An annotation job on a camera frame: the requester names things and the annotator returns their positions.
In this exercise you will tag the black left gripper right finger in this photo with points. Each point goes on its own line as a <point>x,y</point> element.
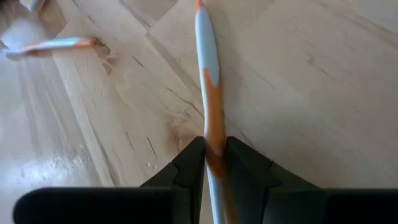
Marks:
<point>248,186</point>

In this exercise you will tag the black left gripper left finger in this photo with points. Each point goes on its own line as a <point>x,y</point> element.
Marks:
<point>189,186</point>

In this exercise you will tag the orange white toothbrush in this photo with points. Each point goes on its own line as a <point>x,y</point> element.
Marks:
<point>211,93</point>
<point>53,45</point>

